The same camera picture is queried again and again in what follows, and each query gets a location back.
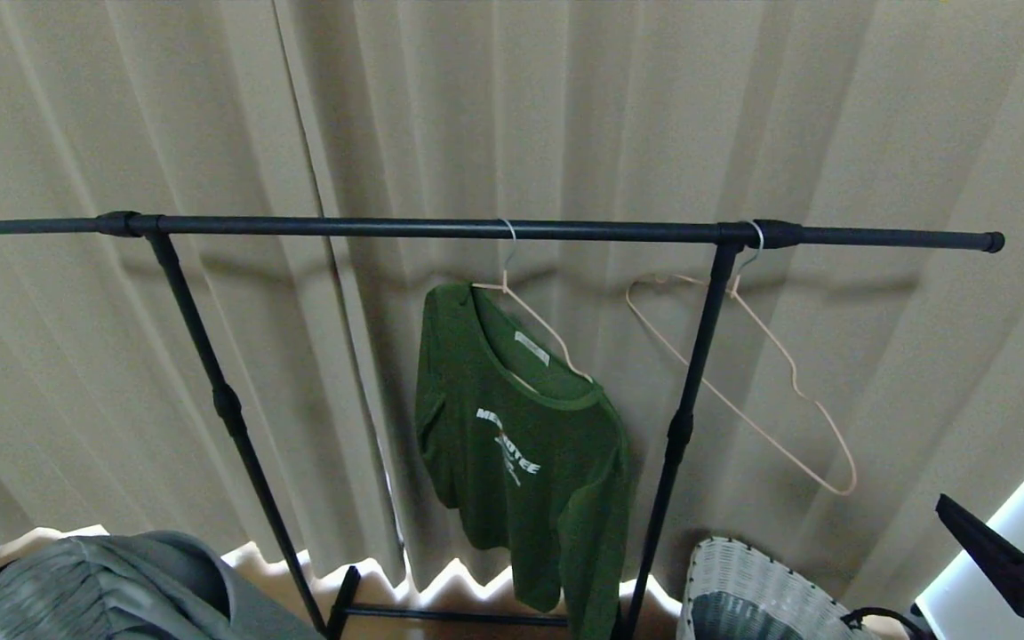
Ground green long-sleeved shirt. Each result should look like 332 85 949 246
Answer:
414 283 633 640

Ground white laundry basket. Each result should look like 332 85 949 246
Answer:
676 536 940 640

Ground pink clothes hanger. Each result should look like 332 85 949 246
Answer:
625 220 860 497
472 218 595 385

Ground black clothes rack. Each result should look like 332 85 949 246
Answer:
0 211 1006 640

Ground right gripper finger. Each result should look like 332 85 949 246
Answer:
934 493 1024 622

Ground pale grey garment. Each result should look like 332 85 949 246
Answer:
0 531 326 640

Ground beige curtain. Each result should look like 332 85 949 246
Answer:
0 0 1024 614

